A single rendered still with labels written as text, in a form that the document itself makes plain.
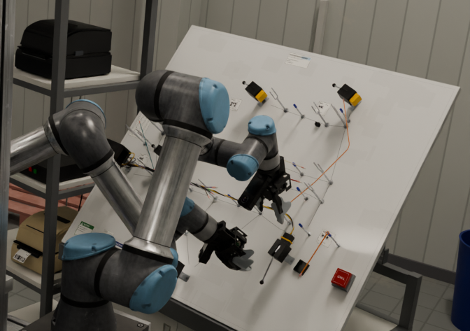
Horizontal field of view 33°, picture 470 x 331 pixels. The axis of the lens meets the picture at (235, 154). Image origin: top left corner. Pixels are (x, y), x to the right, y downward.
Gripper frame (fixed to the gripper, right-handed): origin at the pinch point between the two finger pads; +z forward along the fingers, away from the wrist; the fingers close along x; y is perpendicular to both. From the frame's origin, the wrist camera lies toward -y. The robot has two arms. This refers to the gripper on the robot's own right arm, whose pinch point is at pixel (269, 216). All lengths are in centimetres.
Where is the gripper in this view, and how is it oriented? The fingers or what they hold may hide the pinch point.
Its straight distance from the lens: 242.6
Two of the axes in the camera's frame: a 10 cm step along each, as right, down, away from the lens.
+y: 7.1, -5.3, 4.7
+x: -6.9, -3.9, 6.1
